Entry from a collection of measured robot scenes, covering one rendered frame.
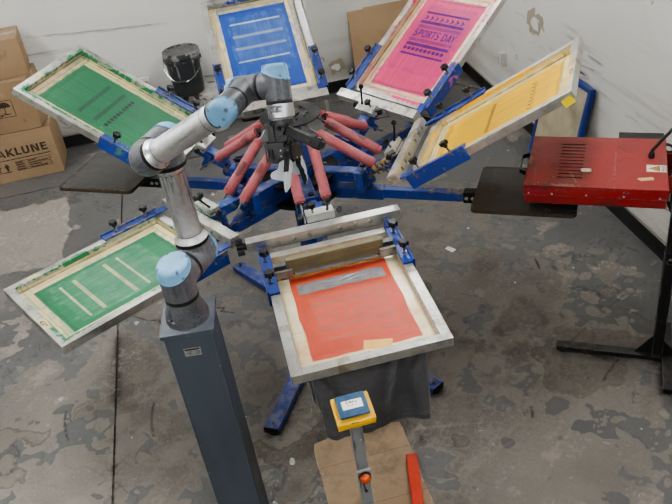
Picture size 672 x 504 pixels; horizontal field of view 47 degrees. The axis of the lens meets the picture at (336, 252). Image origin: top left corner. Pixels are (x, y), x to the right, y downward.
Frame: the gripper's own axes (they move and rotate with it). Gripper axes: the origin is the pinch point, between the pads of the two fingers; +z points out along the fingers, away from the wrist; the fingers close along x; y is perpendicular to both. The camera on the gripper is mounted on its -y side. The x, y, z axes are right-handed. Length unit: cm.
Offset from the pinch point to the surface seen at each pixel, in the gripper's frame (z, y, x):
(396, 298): 55, -4, -74
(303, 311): 55, 30, -62
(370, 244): 36, 9, -91
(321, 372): 67, 13, -30
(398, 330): 62, -8, -57
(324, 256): 38, 26, -82
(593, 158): 17, -78, -152
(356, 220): 29, 20, -109
